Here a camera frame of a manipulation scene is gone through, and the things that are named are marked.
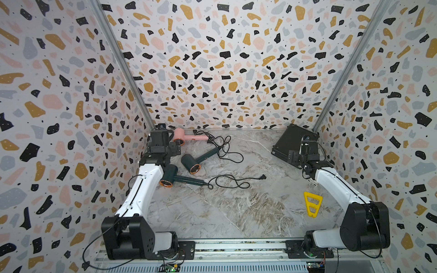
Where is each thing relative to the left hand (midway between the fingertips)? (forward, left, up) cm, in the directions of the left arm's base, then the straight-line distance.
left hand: (167, 144), depth 82 cm
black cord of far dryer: (+19, -27, -21) cm, 39 cm away
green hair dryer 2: (-4, +3, -21) cm, 22 cm away
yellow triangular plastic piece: (-22, -71, -23) cm, 78 cm away
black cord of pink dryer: (+22, -19, -22) cm, 36 cm away
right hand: (-1, -68, -8) cm, 68 cm away
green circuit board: (-47, -4, -26) cm, 53 cm away
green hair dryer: (-1, -9, -18) cm, 20 cm away
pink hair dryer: (+25, +3, -20) cm, 32 cm away
